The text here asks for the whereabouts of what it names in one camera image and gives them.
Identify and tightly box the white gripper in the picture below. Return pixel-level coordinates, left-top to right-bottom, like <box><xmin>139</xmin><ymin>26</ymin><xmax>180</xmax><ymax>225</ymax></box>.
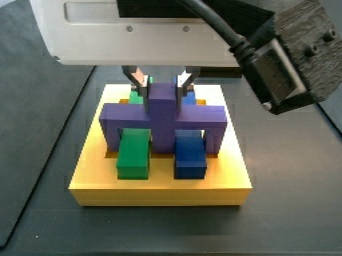
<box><xmin>29</xmin><ymin>0</ymin><xmax>238</xmax><ymax>110</ymax></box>

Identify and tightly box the purple three-legged block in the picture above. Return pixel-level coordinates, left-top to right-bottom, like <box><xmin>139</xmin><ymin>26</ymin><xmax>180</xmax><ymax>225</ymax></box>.
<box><xmin>99</xmin><ymin>83</ymin><xmax>227</xmax><ymax>154</ymax></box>

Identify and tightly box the yellow slotted board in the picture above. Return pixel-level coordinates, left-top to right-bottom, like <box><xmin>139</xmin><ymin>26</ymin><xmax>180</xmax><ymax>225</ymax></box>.
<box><xmin>69</xmin><ymin>84</ymin><xmax>252</xmax><ymax>206</ymax></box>

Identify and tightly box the green long bar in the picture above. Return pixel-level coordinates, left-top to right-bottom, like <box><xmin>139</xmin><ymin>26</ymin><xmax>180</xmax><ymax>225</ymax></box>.
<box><xmin>115</xmin><ymin>75</ymin><xmax>155</xmax><ymax>181</ymax></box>

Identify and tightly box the blue long bar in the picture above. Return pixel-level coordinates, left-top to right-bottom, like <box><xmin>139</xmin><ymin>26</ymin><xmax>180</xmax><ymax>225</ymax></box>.
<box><xmin>172</xmin><ymin>91</ymin><xmax>208</xmax><ymax>180</ymax></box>

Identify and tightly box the black cable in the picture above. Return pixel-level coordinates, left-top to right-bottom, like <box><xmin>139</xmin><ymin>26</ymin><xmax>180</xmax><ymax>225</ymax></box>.
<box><xmin>176</xmin><ymin>0</ymin><xmax>251</xmax><ymax>54</ymax></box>

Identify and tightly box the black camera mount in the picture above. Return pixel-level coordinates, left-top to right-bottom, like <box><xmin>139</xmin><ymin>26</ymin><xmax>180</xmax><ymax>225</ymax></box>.
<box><xmin>118</xmin><ymin>0</ymin><xmax>342</xmax><ymax>114</ymax></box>

